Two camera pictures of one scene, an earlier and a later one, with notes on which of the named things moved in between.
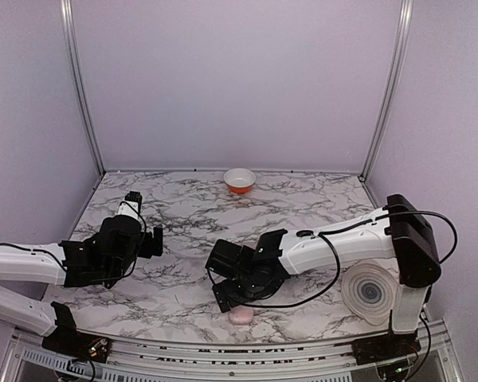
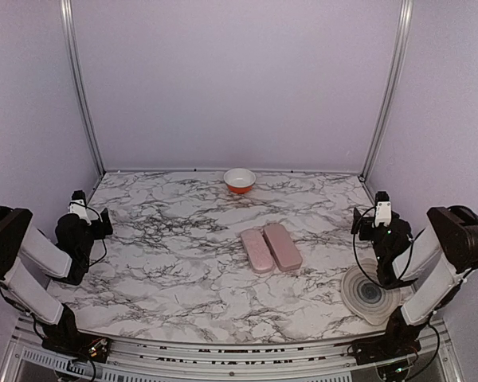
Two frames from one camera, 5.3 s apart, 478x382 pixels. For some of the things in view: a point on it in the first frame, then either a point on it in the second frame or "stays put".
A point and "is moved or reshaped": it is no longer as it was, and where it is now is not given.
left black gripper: [157, 249] → [100, 232]
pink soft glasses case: [240, 315] is moved or reshaped
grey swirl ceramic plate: [370, 290] stays put
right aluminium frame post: [402, 40] stays put
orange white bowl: [239, 181] stays put
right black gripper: [233, 299] → [365, 221]
